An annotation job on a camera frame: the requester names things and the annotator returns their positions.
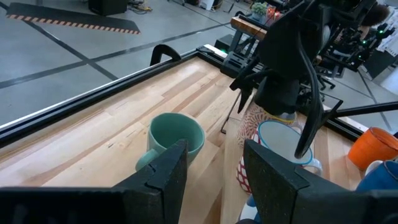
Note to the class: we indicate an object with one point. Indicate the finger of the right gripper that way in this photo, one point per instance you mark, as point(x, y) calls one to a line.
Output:
point(247, 81)
point(276, 96)

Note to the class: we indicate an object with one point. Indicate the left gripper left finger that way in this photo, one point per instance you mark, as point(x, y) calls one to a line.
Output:
point(140, 199)

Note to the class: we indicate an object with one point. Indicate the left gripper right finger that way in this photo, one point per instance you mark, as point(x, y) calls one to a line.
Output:
point(295, 199)

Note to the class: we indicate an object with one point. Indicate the white mug red lattice pattern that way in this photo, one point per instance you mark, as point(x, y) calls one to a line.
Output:
point(280, 140)

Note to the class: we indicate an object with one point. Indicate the teal green mug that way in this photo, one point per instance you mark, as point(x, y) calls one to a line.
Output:
point(174, 130)

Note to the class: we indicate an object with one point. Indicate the orange mug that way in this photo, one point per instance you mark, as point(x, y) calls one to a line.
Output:
point(370, 149)

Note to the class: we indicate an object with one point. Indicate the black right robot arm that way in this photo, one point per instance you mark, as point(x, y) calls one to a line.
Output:
point(339, 9)

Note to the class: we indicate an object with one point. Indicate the black box green light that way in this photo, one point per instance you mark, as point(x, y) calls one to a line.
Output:
point(225, 43)

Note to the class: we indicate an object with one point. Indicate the wooden top workbench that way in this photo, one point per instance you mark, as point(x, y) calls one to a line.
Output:
point(245, 26)

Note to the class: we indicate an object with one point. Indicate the small potted plant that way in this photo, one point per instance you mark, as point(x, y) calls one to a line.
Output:
point(259, 7)

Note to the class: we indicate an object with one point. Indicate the person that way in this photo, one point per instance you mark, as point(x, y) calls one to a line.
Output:
point(374, 14)

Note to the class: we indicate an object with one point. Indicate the black table clamp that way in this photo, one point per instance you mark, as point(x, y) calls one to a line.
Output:
point(161, 49)

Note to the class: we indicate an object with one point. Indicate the black floor box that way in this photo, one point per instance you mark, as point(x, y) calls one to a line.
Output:
point(107, 6)

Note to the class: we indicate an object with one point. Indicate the black mat hazard striped edge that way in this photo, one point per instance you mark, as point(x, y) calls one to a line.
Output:
point(77, 18)

